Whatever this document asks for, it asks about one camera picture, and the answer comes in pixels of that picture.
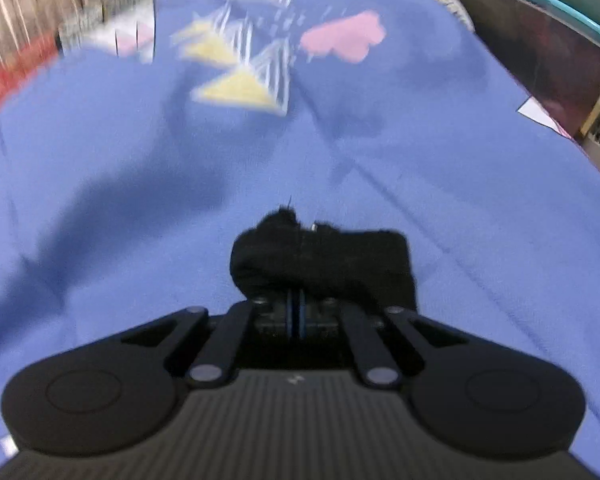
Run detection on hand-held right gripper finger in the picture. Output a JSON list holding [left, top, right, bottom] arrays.
[[297, 287, 469, 389], [121, 287, 297, 389]]

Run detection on black pants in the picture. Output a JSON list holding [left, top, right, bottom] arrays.
[[229, 205, 420, 317]]

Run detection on blue printed bedsheet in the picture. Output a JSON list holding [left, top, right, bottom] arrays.
[[0, 0, 600, 476]]

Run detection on white paper sheet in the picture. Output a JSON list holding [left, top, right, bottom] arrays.
[[516, 96, 575, 137]]

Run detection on red floral quilt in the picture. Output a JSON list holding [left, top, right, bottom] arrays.
[[0, 30, 62, 126]]

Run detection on teal-edged brown furniture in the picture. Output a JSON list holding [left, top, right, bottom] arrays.
[[410, 0, 600, 141]]

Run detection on beige leaf-pattern curtain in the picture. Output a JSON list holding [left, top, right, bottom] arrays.
[[0, 0, 137, 86]]

